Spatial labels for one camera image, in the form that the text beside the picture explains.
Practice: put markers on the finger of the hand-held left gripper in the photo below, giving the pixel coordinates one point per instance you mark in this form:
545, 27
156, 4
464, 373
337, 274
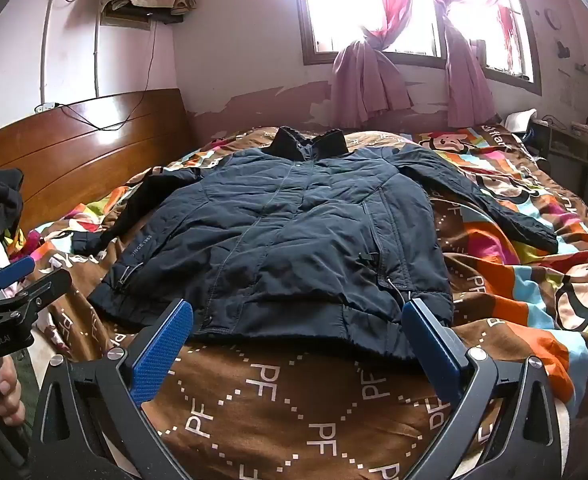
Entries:
44, 290
18, 267

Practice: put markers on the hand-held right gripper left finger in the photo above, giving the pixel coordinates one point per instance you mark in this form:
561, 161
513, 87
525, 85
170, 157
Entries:
158, 350

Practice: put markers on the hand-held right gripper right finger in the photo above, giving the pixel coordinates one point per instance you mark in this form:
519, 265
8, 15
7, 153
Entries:
433, 350

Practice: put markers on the dark navy padded jacket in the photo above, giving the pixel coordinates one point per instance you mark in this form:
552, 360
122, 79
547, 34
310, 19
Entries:
284, 240

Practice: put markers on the person's left hand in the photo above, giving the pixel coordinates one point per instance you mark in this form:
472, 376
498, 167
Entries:
10, 392

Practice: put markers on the brown cartoon printed blanket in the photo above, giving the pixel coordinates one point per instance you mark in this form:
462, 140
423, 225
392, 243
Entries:
498, 280

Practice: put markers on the wooden headboard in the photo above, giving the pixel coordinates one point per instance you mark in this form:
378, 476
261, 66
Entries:
74, 160

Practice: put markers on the white power strip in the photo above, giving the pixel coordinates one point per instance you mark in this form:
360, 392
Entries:
45, 107

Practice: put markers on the white bag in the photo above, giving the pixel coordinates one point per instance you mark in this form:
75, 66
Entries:
517, 121

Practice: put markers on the cluttered side cabinet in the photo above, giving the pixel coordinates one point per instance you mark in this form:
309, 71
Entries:
573, 150

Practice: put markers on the pink curtain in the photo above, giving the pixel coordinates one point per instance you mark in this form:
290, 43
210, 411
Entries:
363, 75
466, 75

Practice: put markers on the brown framed window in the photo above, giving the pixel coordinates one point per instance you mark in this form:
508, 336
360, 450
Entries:
334, 10

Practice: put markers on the white wall pipe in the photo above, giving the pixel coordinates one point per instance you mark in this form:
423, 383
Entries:
96, 55
46, 35

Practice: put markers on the dark wall shelf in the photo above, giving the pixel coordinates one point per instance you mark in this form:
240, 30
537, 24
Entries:
161, 16

